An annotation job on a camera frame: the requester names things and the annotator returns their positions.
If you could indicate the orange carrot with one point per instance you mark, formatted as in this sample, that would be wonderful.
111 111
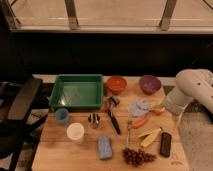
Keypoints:
141 122

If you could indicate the blue sponge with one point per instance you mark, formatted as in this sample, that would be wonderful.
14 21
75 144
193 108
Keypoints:
104 148

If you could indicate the purple bowl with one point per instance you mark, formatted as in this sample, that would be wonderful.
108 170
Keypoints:
149 84

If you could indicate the red yellow apple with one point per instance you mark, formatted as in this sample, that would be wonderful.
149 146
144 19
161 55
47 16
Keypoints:
158 110

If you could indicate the bunch of red grapes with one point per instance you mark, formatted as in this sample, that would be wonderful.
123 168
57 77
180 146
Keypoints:
137 157

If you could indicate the small glass jar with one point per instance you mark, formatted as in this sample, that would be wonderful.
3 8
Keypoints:
94 120

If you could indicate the small blue cup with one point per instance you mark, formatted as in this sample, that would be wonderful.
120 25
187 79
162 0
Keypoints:
62 116

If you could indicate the silver fork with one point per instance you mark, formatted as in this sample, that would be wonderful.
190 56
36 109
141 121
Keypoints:
129 126

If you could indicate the green plastic tray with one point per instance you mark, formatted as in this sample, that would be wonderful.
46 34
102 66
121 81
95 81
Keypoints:
77 92

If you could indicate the black office chair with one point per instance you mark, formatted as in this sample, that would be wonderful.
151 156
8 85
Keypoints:
14 130

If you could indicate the white cup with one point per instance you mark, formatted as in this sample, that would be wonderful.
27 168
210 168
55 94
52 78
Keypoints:
75 132

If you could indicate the black rectangular block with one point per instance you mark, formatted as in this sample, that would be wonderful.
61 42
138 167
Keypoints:
165 146

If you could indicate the orange bowl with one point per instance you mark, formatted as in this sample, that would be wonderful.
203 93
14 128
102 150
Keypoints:
116 84

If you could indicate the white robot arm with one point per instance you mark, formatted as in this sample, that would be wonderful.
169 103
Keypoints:
191 84

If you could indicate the light blue cloth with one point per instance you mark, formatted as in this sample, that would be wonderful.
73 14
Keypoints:
138 108

